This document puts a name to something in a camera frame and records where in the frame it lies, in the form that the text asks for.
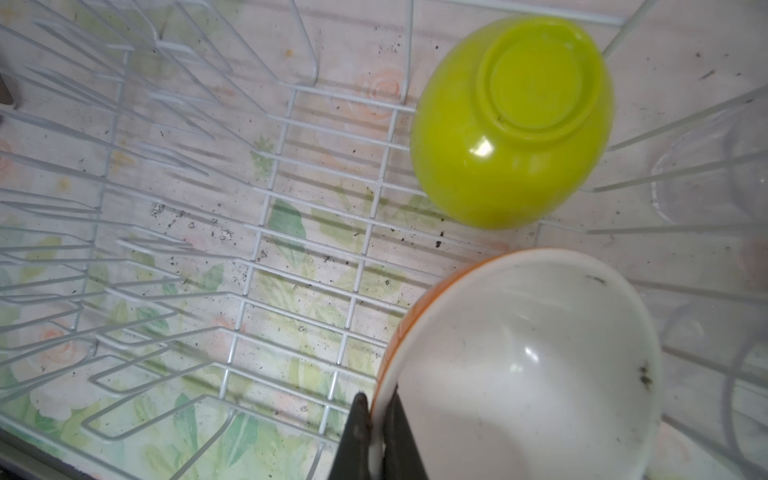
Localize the white wire dish rack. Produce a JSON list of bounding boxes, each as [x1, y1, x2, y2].
[[1, 1, 767, 479]]

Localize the clear glass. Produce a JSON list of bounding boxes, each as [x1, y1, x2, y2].
[[659, 300, 767, 479], [651, 98, 767, 225]]

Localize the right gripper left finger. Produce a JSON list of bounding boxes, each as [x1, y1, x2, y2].
[[328, 392, 372, 480]]

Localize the orange bowl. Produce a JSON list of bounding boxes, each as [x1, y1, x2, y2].
[[368, 248, 663, 479]]

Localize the lime green bowl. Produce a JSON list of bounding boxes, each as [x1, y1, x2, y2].
[[410, 16, 614, 229]]

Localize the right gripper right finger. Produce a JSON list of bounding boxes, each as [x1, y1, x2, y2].
[[382, 390, 428, 480]]

